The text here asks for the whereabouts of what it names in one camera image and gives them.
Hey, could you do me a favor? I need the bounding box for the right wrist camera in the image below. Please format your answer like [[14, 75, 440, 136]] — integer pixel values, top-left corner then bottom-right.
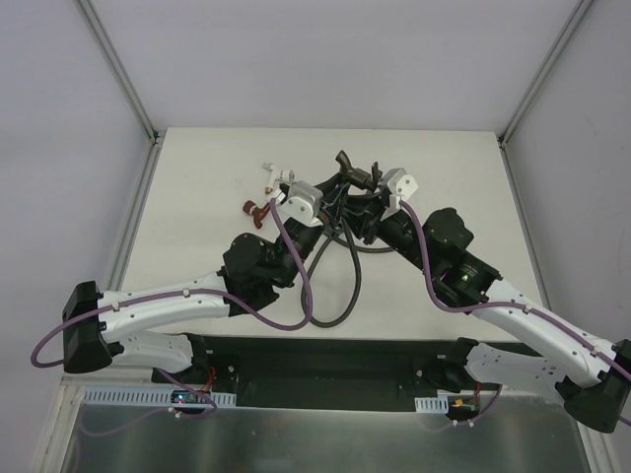
[[378, 168, 419, 221]]

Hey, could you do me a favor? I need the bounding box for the grey flexible metal hose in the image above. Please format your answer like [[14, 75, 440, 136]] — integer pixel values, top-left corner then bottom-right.
[[299, 216, 395, 329]]

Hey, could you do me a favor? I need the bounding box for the white cable duct left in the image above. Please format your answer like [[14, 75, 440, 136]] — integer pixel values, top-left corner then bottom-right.
[[83, 386, 208, 408]]

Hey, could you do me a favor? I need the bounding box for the grey metal faucet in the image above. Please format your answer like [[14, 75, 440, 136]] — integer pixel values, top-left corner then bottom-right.
[[335, 150, 374, 190]]

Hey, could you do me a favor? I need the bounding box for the brown plastic faucet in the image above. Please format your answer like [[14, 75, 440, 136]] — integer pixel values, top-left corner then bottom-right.
[[243, 200, 270, 230]]

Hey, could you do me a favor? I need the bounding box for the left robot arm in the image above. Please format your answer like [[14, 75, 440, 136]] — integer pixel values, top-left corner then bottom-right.
[[58, 172, 350, 383]]

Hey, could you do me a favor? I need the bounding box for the aluminium frame post right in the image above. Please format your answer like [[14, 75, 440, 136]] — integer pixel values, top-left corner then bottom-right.
[[498, 0, 597, 149]]

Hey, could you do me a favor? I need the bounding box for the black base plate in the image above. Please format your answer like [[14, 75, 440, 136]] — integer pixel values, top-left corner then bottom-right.
[[150, 334, 543, 410]]

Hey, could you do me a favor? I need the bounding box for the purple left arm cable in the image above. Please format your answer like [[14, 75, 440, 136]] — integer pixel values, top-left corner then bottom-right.
[[30, 196, 316, 369]]

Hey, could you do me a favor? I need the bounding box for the aluminium frame post left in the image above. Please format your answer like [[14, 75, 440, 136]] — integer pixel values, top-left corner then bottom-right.
[[73, 0, 160, 144]]

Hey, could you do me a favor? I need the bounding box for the aluminium frame post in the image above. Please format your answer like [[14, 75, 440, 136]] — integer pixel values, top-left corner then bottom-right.
[[73, 0, 160, 144], [498, 0, 597, 149]]

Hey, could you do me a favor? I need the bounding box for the white cable duct right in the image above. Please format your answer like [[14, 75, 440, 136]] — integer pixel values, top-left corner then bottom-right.
[[414, 395, 450, 415]]

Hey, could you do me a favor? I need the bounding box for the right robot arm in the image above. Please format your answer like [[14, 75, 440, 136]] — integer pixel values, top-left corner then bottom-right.
[[336, 156, 630, 434]]

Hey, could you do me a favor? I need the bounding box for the white plastic faucet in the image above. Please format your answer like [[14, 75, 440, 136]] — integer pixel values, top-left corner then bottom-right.
[[262, 163, 295, 194]]

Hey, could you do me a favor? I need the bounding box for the white cable duct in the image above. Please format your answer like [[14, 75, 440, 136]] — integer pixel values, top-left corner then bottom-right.
[[414, 395, 450, 415], [83, 386, 208, 408]]

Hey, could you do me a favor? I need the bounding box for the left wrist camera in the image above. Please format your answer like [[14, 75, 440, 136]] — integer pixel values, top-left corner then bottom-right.
[[278, 180, 323, 228]]

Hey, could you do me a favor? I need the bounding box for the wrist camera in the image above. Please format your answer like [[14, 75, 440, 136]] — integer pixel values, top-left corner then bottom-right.
[[278, 180, 323, 228], [378, 168, 419, 221]]

